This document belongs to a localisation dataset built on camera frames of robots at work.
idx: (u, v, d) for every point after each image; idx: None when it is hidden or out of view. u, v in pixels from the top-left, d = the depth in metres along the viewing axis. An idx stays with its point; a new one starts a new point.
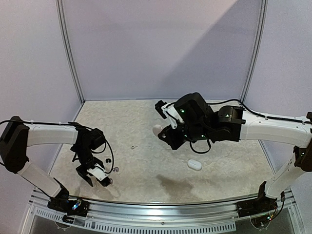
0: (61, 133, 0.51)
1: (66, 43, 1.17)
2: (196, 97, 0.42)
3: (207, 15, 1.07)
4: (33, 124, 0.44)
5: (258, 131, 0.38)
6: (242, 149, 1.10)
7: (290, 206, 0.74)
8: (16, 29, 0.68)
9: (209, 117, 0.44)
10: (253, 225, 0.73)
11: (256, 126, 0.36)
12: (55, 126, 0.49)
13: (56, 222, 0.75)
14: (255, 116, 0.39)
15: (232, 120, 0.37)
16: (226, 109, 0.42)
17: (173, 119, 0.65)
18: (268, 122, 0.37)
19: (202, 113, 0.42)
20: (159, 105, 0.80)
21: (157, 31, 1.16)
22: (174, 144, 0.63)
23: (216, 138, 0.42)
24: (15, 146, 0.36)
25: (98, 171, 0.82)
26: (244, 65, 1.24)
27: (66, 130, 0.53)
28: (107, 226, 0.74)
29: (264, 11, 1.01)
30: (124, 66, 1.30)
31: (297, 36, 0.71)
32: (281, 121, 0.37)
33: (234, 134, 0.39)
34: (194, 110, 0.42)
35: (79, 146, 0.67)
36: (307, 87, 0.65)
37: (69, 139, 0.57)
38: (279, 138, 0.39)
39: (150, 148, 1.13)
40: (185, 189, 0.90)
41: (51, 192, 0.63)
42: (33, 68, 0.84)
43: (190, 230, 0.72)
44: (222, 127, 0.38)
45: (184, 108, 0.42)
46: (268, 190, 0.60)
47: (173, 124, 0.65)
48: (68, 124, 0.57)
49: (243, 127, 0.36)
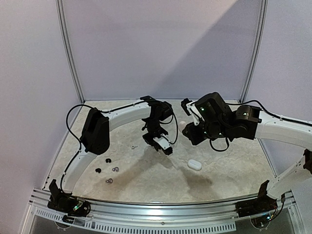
0: (137, 113, 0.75)
1: (66, 43, 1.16)
2: (216, 96, 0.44)
3: (207, 16, 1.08)
4: (111, 112, 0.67)
5: (271, 131, 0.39)
6: (242, 149, 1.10)
7: (290, 206, 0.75)
8: (16, 29, 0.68)
9: (227, 115, 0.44)
10: (253, 225, 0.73)
11: (270, 126, 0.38)
12: (130, 110, 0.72)
13: (56, 222, 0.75)
14: (271, 116, 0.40)
15: (249, 118, 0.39)
16: (243, 108, 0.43)
17: (195, 115, 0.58)
18: (283, 122, 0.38)
19: (220, 111, 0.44)
20: (185, 102, 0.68)
21: (157, 31, 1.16)
22: (195, 139, 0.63)
23: (232, 135, 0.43)
24: (97, 135, 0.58)
25: (163, 141, 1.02)
26: (244, 65, 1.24)
27: (141, 109, 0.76)
28: (107, 226, 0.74)
29: (264, 11, 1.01)
30: (124, 65, 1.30)
31: (296, 37, 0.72)
32: (294, 123, 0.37)
33: (250, 132, 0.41)
34: (214, 108, 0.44)
35: (151, 118, 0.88)
36: (306, 88, 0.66)
37: (143, 114, 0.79)
38: (291, 139, 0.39)
39: (150, 148, 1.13)
40: (185, 189, 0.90)
41: (72, 184, 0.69)
42: (33, 68, 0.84)
43: (190, 230, 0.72)
44: (239, 125, 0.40)
45: (204, 106, 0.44)
46: (269, 190, 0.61)
47: (195, 120, 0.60)
48: (140, 102, 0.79)
49: (260, 126, 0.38)
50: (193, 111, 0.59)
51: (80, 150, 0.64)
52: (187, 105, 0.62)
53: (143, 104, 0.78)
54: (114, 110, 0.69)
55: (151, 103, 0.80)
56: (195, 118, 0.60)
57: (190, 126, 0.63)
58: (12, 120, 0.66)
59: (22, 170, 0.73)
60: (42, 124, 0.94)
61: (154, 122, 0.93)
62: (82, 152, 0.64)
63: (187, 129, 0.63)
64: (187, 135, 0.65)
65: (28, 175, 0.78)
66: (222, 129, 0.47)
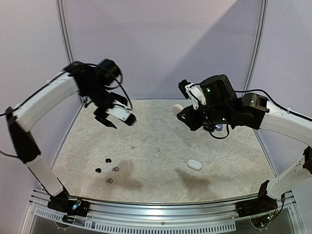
0: (68, 89, 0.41)
1: (66, 43, 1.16)
2: (224, 79, 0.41)
3: (207, 16, 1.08)
4: (18, 108, 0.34)
5: (276, 123, 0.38)
6: (242, 149, 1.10)
7: (290, 206, 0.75)
8: (16, 29, 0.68)
9: (233, 101, 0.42)
10: (252, 225, 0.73)
11: (277, 117, 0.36)
12: (47, 89, 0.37)
13: (56, 222, 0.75)
14: (279, 107, 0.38)
15: (257, 106, 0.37)
16: (249, 96, 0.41)
17: (195, 99, 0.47)
18: (290, 115, 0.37)
19: (226, 95, 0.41)
20: (183, 85, 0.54)
21: (157, 31, 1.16)
22: (194, 125, 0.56)
23: (237, 122, 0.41)
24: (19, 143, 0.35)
25: (118, 109, 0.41)
26: (245, 65, 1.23)
27: (63, 84, 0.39)
28: (107, 226, 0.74)
29: (264, 11, 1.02)
30: (123, 65, 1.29)
31: (295, 36, 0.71)
32: (302, 118, 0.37)
33: (256, 121, 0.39)
34: (220, 91, 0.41)
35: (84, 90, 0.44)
36: (305, 87, 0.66)
37: (73, 90, 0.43)
38: (294, 134, 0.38)
39: (150, 148, 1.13)
40: (184, 189, 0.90)
41: (52, 190, 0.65)
42: (33, 68, 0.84)
43: (190, 230, 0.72)
44: (244, 112, 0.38)
45: (209, 87, 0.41)
46: (269, 189, 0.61)
47: (195, 105, 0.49)
48: (58, 74, 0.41)
49: (266, 116, 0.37)
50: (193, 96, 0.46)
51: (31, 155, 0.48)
52: (186, 87, 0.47)
53: (62, 76, 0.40)
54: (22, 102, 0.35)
55: (73, 71, 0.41)
56: (194, 102, 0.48)
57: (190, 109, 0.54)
58: None
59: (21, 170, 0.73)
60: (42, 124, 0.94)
61: (95, 91, 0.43)
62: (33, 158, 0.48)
63: (186, 115, 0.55)
64: (185, 121, 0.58)
65: (28, 175, 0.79)
66: (226, 115, 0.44)
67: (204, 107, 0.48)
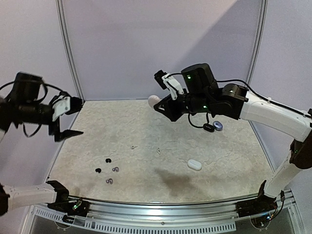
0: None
1: (66, 43, 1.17)
2: (205, 66, 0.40)
3: (207, 16, 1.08)
4: None
5: (257, 114, 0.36)
6: (242, 149, 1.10)
7: (290, 206, 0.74)
8: (15, 29, 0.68)
9: (214, 90, 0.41)
10: (253, 225, 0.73)
11: (257, 107, 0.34)
12: None
13: (56, 222, 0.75)
14: (259, 97, 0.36)
15: (236, 96, 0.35)
16: (230, 86, 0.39)
17: (173, 89, 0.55)
18: (270, 106, 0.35)
19: (207, 84, 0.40)
20: (159, 75, 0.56)
21: (157, 31, 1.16)
22: (173, 115, 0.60)
23: (215, 110, 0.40)
24: None
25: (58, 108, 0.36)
26: (245, 65, 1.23)
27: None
28: (107, 226, 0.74)
29: (264, 11, 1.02)
30: (123, 65, 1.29)
31: (295, 36, 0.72)
32: (282, 107, 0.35)
33: (234, 111, 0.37)
34: (201, 79, 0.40)
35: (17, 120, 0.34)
36: (304, 87, 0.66)
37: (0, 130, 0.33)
38: (277, 126, 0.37)
39: (150, 148, 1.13)
40: (185, 189, 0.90)
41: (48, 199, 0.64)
42: (33, 68, 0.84)
43: (190, 230, 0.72)
44: (223, 101, 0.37)
45: (190, 74, 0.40)
46: (265, 188, 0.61)
47: (173, 94, 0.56)
48: None
49: (245, 106, 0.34)
50: (171, 86, 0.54)
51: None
52: (163, 78, 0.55)
53: None
54: None
55: None
56: (172, 93, 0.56)
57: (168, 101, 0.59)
58: None
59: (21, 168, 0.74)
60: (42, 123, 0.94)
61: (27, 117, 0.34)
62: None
63: (165, 107, 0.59)
64: (165, 112, 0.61)
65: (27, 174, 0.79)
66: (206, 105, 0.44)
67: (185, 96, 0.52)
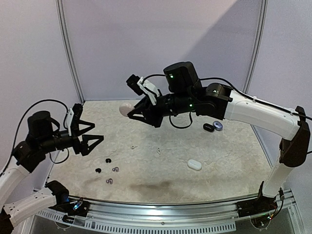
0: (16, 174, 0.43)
1: (66, 43, 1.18)
2: (189, 65, 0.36)
3: (207, 15, 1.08)
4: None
5: (242, 113, 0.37)
6: (242, 149, 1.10)
7: (290, 206, 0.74)
8: (15, 29, 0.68)
9: (197, 89, 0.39)
10: (252, 224, 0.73)
11: (242, 106, 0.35)
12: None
13: (56, 222, 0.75)
14: (243, 97, 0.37)
15: (219, 96, 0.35)
16: (214, 86, 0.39)
17: (152, 94, 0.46)
18: (255, 105, 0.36)
19: (190, 83, 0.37)
20: (131, 80, 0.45)
21: (157, 31, 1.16)
22: (157, 121, 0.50)
23: (198, 111, 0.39)
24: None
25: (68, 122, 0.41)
26: (244, 65, 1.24)
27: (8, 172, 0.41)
28: (107, 226, 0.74)
29: (264, 11, 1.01)
30: (123, 65, 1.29)
31: (294, 36, 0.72)
32: (269, 107, 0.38)
33: (219, 111, 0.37)
34: (184, 79, 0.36)
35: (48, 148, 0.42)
36: (304, 87, 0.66)
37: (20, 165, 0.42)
38: (262, 124, 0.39)
39: (150, 148, 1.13)
40: (184, 189, 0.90)
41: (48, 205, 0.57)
42: (33, 68, 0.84)
43: (189, 230, 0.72)
44: (207, 102, 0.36)
45: (173, 73, 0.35)
46: (263, 189, 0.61)
47: (153, 100, 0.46)
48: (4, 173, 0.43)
49: (230, 105, 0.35)
50: (151, 90, 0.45)
51: (4, 173, 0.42)
52: (139, 83, 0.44)
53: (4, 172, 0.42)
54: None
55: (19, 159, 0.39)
56: (152, 98, 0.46)
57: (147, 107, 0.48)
58: (9, 120, 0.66)
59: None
60: None
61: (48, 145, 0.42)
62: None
63: (146, 114, 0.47)
64: (146, 120, 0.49)
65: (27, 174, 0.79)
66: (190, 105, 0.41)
67: (166, 98, 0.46)
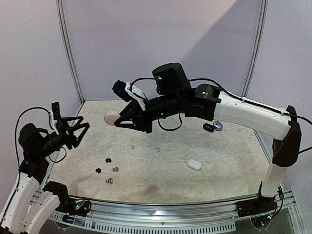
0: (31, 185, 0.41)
1: (66, 43, 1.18)
2: (177, 67, 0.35)
3: (207, 15, 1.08)
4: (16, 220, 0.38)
5: (231, 113, 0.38)
6: (242, 149, 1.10)
7: (290, 206, 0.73)
8: (14, 29, 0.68)
9: (186, 91, 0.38)
10: (253, 225, 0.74)
11: (230, 107, 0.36)
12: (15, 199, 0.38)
13: (56, 222, 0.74)
14: (233, 98, 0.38)
15: (207, 97, 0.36)
16: (203, 87, 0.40)
17: (141, 99, 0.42)
18: (244, 105, 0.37)
19: (179, 85, 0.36)
20: (118, 87, 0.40)
21: (157, 31, 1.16)
22: (148, 126, 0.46)
23: (185, 112, 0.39)
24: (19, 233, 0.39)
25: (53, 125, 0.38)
26: (244, 65, 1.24)
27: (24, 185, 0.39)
28: (107, 226, 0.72)
29: (264, 11, 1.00)
30: (123, 65, 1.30)
31: (294, 36, 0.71)
32: (258, 107, 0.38)
33: (207, 112, 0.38)
34: (172, 81, 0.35)
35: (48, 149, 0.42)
36: (304, 87, 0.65)
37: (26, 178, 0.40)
38: (252, 124, 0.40)
39: (150, 148, 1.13)
40: (185, 188, 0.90)
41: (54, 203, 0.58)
42: (33, 68, 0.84)
43: (190, 230, 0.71)
44: (195, 103, 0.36)
45: (161, 75, 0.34)
46: (263, 190, 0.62)
47: (142, 105, 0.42)
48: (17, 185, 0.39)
49: (218, 107, 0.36)
50: (141, 95, 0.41)
51: (16, 189, 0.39)
52: (127, 89, 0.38)
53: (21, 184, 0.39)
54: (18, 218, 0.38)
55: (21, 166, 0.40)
56: (142, 104, 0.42)
57: (138, 114, 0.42)
58: (9, 120, 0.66)
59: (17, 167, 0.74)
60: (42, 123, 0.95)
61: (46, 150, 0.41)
62: (8, 216, 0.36)
63: (137, 121, 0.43)
64: (136, 126, 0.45)
65: None
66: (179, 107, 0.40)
67: (156, 101, 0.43)
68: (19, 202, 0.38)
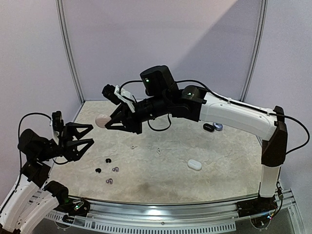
0: (31, 190, 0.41)
1: (66, 43, 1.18)
2: (164, 68, 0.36)
3: (207, 15, 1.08)
4: (8, 221, 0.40)
5: (217, 114, 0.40)
6: (242, 149, 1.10)
7: (290, 206, 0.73)
8: (14, 29, 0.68)
9: (173, 93, 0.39)
10: (253, 224, 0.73)
11: (215, 108, 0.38)
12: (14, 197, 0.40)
13: (56, 222, 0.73)
14: (219, 99, 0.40)
15: (193, 98, 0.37)
16: (191, 89, 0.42)
17: (130, 101, 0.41)
18: (229, 106, 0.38)
19: (165, 86, 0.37)
20: (108, 90, 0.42)
21: (157, 31, 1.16)
22: (139, 127, 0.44)
23: (171, 113, 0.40)
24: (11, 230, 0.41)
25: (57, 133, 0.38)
26: (244, 65, 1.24)
27: (23, 188, 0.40)
28: (107, 226, 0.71)
29: (264, 11, 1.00)
30: (123, 65, 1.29)
31: (294, 36, 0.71)
32: (244, 108, 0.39)
33: (193, 113, 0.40)
34: (159, 83, 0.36)
35: (48, 156, 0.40)
36: (303, 87, 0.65)
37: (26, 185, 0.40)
38: (238, 125, 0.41)
39: (150, 148, 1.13)
40: (185, 188, 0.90)
41: (51, 206, 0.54)
42: (32, 68, 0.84)
43: (189, 230, 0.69)
44: (181, 105, 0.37)
45: (148, 77, 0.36)
46: (261, 190, 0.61)
47: (131, 107, 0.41)
48: (18, 184, 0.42)
49: (204, 107, 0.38)
50: (129, 97, 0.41)
51: (16, 190, 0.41)
52: (116, 93, 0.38)
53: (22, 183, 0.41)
54: (13, 218, 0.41)
55: (22, 168, 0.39)
56: (131, 106, 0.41)
57: (127, 116, 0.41)
58: (8, 120, 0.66)
59: (16, 166, 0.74)
60: (42, 123, 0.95)
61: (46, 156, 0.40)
62: (3, 214, 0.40)
63: (127, 123, 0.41)
64: (126, 128, 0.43)
65: None
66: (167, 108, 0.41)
67: (145, 103, 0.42)
68: (16, 203, 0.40)
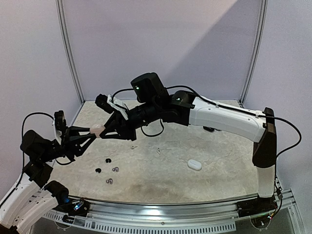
0: (32, 189, 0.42)
1: (66, 43, 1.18)
2: (153, 76, 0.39)
3: (207, 15, 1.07)
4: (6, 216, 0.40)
5: (205, 118, 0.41)
6: (242, 149, 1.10)
7: (290, 206, 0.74)
8: (13, 29, 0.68)
9: (163, 99, 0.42)
10: (253, 225, 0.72)
11: (203, 112, 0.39)
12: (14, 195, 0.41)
13: (56, 222, 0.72)
14: (207, 104, 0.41)
15: (182, 103, 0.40)
16: (180, 95, 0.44)
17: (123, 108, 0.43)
18: (217, 109, 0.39)
19: (154, 92, 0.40)
20: (101, 99, 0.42)
21: (156, 31, 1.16)
22: (133, 134, 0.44)
23: (163, 118, 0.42)
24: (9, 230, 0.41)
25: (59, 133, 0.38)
26: (244, 65, 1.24)
27: (24, 188, 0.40)
28: (107, 226, 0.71)
29: (264, 11, 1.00)
30: (123, 65, 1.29)
31: (294, 36, 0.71)
32: (232, 111, 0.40)
33: (183, 118, 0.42)
34: (148, 90, 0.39)
35: (49, 156, 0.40)
36: (303, 87, 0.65)
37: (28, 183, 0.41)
38: (227, 127, 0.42)
39: (150, 148, 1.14)
40: (185, 188, 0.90)
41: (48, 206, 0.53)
42: (32, 67, 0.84)
43: (189, 230, 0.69)
44: (171, 110, 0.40)
45: (138, 85, 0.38)
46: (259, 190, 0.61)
47: (124, 114, 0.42)
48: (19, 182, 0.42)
49: (192, 111, 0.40)
50: (122, 105, 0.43)
51: (16, 188, 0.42)
52: (109, 101, 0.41)
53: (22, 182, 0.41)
54: (11, 215, 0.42)
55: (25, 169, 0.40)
56: (125, 113, 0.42)
57: (121, 124, 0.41)
58: (8, 120, 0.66)
59: (16, 166, 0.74)
60: (42, 123, 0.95)
61: (47, 158, 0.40)
62: (2, 211, 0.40)
63: (122, 130, 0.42)
64: (121, 136, 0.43)
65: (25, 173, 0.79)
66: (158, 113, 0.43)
67: (137, 110, 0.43)
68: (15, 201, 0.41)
